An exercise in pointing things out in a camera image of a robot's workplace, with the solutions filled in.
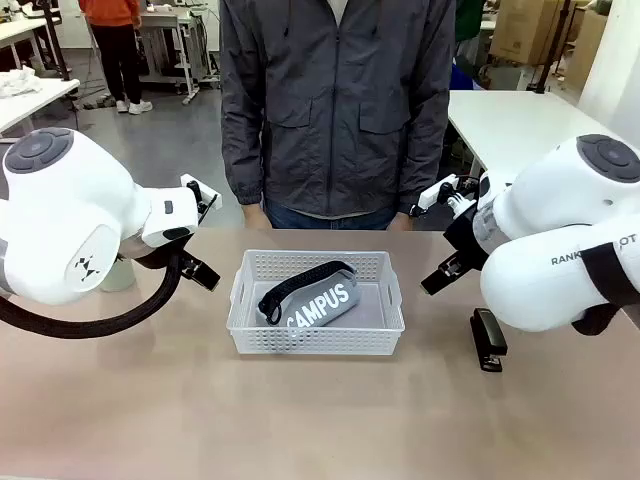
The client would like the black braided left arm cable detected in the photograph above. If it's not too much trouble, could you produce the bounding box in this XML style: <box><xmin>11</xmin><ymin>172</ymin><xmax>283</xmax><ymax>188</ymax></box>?
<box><xmin>0</xmin><ymin>254</ymin><xmax>184</xmax><ymax>340</ymax></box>

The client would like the black stapler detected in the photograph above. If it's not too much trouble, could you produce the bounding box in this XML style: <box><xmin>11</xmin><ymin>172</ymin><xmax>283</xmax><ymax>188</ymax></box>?
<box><xmin>469</xmin><ymin>307</ymin><xmax>509</xmax><ymax>373</ymax></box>

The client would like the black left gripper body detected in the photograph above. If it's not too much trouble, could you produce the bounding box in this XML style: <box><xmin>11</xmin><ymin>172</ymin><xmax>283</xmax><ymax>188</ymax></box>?
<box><xmin>148</xmin><ymin>230</ymin><xmax>199</xmax><ymax>279</ymax></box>

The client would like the white background workbench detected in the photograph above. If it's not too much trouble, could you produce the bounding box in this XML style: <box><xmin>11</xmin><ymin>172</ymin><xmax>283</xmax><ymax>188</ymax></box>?
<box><xmin>137</xmin><ymin>8</ymin><xmax>221</xmax><ymax>106</ymax></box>

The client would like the person's right forearm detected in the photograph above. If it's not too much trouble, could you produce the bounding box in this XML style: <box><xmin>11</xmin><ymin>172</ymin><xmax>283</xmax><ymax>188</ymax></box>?
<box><xmin>220</xmin><ymin>94</ymin><xmax>266</xmax><ymax>207</ymax></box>

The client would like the white perforated plastic basket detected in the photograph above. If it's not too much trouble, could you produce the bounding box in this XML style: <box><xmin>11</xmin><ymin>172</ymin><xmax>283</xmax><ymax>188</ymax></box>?
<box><xmin>227</xmin><ymin>249</ymin><xmax>406</xmax><ymax>356</ymax></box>

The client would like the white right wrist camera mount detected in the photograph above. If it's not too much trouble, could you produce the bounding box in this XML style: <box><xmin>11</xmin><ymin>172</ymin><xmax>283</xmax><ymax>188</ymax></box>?
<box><xmin>418</xmin><ymin>174</ymin><xmax>482</xmax><ymax>212</ymax></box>

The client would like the person's right hand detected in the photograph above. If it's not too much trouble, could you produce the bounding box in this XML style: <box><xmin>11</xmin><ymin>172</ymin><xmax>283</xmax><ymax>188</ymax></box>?
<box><xmin>243</xmin><ymin>202</ymin><xmax>274</xmax><ymax>230</ymax></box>

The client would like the small cardboard box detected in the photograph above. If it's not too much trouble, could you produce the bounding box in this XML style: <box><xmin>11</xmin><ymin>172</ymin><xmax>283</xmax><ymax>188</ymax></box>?
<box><xmin>567</xmin><ymin>7</ymin><xmax>609</xmax><ymax>84</ymax></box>

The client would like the crumpled white cloth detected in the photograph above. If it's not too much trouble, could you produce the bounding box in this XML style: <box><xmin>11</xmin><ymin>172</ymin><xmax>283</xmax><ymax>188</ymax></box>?
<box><xmin>0</xmin><ymin>67</ymin><xmax>44</xmax><ymax>100</ymax></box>

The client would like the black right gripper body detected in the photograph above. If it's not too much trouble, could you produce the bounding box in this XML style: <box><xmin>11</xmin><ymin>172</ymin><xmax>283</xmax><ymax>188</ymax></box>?
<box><xmin>443</xmin><ymin>202</ymin><xmax>494</xmax><ymax>274</ymax></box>

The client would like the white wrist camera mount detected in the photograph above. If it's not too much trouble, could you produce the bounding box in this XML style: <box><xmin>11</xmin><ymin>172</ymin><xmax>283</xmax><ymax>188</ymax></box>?
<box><xmin>179</xmin><ymin>173</ymin><xmax>222</xmax><ymax>227</ymax></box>
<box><xmin>418</xmin><ymin>174</ymin><xmax>482</xmax><ymax>212</ymax></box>

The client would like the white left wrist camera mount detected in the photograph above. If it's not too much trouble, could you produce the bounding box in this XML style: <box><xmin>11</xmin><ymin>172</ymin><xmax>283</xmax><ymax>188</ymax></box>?
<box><xmin>179</xmin><ymin>173</ymin><xmax>222</xmax><ymax>227</ymax></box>

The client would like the pale green cup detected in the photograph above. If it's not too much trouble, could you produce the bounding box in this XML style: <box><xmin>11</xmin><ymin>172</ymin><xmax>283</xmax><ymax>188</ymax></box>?
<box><xmin>102</xmin><ymin>253</ymin><xmax>137</xmax><ymax>294</ymax></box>

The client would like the black right arm cable sleeve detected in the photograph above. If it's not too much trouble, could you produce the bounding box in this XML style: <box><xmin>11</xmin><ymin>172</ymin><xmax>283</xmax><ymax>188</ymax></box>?
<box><xmin>571</xmin><ymin>244</ymin><xmax>640</xmax><ymax>337</ymax></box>

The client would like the grey CAMPUS pencil case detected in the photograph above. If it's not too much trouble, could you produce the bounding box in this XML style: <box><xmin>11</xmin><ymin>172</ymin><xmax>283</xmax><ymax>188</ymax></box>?
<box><xmin>256</xmin><ymin>260</ymin><xmax>360</xmax><ymax>331</ymax></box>

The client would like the black clamp stand pole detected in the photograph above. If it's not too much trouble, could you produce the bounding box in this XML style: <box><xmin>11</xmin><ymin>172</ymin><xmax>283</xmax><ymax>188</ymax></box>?
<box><xmin>530</xmin><ymin>0</ymin><xmax>565</xmax><ymax>96</ymax></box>

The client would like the white empty side table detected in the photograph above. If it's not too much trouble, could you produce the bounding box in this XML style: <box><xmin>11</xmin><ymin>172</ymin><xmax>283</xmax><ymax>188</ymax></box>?
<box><xmin>448</xmin><ymin>89</ymin><xmax>626</xmax><ymax>182</ymax></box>

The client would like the large cardboard box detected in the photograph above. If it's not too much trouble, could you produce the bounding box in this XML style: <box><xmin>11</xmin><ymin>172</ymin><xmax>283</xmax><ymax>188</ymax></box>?
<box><xmin>488</xmin><ymin>0</ymin><xmax>576</xmax><ymax>66</ymax></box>

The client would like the person in grey jacket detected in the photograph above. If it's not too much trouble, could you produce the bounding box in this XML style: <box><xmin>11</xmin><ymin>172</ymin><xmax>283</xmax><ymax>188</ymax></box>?
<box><xmin>219</xmin><ymin>0</ymin><xmax>457</xmax><ymax>231</ymax></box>

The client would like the white table with cloth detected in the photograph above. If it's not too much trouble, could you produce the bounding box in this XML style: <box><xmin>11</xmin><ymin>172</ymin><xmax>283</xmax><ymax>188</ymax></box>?
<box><xmin>0</xmin><ymin>77</ymin><xmax>81</xmax><ymax>137</ymax></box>

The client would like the bystander in orange top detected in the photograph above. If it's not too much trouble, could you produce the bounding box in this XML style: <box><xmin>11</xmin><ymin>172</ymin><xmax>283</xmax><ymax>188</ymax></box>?
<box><xmin>78</xmin><ymin>0</ymin><xmax>154</xmax><ymax>115</ymax></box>

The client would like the person's left forearm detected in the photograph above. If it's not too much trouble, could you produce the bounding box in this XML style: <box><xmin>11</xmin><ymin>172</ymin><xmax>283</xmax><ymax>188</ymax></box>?
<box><xmin>399</xmin><ymin>94</ymin><xmax>454</xmax><ymax>217</ymax></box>

